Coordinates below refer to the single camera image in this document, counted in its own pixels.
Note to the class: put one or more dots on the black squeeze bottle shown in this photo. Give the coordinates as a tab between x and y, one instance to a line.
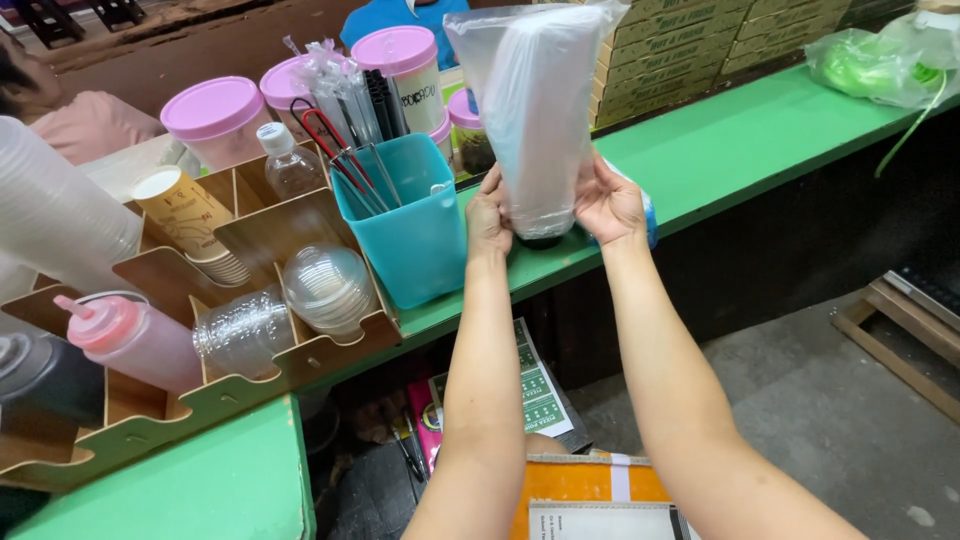
45	379

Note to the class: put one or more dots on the bundle of wrapped clear straws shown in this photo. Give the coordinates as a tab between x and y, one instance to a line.
334	90

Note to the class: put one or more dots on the bundle of black straws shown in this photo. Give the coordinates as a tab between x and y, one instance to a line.
386	101

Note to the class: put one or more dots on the white paper label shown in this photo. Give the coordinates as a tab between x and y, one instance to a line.
600	521

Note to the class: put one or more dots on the person's left hand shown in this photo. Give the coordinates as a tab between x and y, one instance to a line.
486	221

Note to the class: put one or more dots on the dark wooden stool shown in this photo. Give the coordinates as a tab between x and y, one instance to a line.
118	11
49	19

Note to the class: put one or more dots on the pink packet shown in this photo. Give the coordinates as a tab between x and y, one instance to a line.
424	424

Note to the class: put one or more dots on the tall pink lid jar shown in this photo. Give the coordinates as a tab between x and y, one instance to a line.
405	67

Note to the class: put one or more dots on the green and white flyer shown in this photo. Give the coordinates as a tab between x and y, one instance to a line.
540	397

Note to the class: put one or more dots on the person's right hand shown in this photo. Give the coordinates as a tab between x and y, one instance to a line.
613	210

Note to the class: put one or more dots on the pink squeeze bottle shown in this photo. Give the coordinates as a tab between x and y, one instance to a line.
139	341

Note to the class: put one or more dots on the stack of printed paper cups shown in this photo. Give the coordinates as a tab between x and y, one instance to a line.
184	217

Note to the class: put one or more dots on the stack of pizza boxes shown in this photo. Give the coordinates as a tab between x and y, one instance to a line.
675	52

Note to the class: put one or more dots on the stack of clear flat lids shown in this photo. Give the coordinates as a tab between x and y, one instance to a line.
241	334

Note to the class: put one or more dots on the blue plastic packet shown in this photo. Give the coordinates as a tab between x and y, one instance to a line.
649	214

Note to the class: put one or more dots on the clear bag of plastic cups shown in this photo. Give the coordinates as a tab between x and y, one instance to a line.
536	105

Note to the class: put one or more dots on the small pink lid jar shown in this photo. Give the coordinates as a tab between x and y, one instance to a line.
444	142
471	139

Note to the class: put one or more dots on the teal plastic bin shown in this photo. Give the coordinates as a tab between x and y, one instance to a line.
412	240

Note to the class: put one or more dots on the stack of clear dome lids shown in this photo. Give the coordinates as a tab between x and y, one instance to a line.
328	289

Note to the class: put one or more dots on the black pens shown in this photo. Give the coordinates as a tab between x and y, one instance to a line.
409	450

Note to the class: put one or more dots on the clear bottle white cap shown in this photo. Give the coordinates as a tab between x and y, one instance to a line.
289	169

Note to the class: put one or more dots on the green plastic bag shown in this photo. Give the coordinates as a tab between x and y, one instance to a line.
870	64

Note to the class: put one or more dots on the stack of clear plastic cups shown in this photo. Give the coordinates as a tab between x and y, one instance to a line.
52	210

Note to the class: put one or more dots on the wide pink lid jar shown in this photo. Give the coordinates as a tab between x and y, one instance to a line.
214	120

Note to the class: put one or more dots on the wooden cup organizer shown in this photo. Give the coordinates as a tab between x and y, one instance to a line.
255	232

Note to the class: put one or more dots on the wooden pallet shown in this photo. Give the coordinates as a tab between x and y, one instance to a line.
900	330

